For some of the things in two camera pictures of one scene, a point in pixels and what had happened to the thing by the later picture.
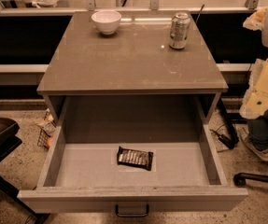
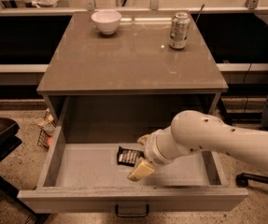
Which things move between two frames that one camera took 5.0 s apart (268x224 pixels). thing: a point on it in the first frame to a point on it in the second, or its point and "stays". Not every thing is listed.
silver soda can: [179, 28] stays
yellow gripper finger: [257, 20] to [141, 171]
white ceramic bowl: [106, 21] stays
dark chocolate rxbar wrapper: [134, 158] stays
